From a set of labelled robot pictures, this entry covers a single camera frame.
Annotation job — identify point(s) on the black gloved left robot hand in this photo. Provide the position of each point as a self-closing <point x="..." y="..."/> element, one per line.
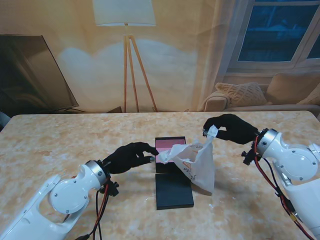
<point x="127" y="158"/>

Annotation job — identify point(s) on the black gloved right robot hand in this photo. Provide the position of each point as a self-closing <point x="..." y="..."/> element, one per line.
<point x="237" y="130"/>

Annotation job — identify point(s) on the white plastic bag orange logo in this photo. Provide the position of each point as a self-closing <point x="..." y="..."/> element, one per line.
<point x="202" y="170"/>

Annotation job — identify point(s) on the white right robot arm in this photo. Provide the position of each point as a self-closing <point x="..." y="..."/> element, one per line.
<point x="295" y="162"/>

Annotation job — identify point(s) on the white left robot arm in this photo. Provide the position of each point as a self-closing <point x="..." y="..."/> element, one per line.
<point x="50" y="207"/>

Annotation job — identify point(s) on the black gift box pink inside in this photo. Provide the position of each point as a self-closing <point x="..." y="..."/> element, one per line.
<point x="165" y="143"/>

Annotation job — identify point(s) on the black gift box lid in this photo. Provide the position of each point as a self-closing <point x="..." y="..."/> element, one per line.
<point x="172" y="195"/>

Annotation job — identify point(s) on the beige sofa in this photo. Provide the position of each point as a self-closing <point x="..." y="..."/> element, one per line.
<point x="215" y="101"/>

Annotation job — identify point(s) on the cream knitted pillow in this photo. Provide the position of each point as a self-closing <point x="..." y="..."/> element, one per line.
<point x="242" y="93"/>
<point x="312" y="98"/>

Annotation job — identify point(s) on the plain beige pillow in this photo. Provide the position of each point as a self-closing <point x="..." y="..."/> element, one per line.
<point x="290" y="87"/>

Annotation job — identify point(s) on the sheer cream curtain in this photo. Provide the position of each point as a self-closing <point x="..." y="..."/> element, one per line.
<point x="212" y="50"/>

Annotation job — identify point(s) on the white framed window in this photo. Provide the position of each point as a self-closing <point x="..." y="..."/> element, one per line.
<point x="270" y="37"/>

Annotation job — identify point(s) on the dark grey chair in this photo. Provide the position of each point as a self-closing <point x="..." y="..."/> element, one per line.
<point x="3" y="120"/>

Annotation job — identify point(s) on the dark flat television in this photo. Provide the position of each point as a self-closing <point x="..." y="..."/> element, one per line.
<point x="25" y="75"/>

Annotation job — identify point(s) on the tripod floor lamp white shade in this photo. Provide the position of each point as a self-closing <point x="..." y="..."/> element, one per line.
<point x="125" y="12"/>

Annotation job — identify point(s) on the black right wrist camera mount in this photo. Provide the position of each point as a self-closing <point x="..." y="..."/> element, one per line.
<point x="248" y="157"/>

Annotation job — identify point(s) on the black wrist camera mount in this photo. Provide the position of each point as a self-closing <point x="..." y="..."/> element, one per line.
<point x="248" y="157"/>
<point x="112" y="190"/>

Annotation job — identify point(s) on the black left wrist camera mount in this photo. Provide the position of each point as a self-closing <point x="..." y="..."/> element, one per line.
<point x="112" y="190"/>

